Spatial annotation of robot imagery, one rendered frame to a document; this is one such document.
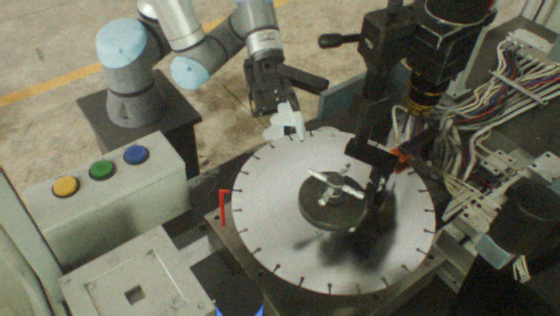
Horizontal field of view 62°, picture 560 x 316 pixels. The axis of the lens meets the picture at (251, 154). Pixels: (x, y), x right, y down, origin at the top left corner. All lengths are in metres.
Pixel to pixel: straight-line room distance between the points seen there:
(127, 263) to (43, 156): 1.57
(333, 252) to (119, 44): 0.66
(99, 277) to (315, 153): 0.42
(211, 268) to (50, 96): 1.86
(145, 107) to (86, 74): 1.55
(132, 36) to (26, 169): 1.30
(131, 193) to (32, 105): 1.77
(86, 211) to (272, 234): 0.34
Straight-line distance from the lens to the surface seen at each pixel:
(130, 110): 1.18
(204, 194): 1.04
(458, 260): 0.94
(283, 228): 0.74
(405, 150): 0.84
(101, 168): 0.91
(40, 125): 2.48
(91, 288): 0.79
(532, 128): 1.37
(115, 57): 1.10
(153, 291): 0.76
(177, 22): 0.94
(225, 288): 0.45
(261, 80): 0.94
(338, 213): 0.75
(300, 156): 0.84
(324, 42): 0.63
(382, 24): 0.61
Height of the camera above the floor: 1.57
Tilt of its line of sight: 48 degrees down
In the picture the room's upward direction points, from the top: straight up
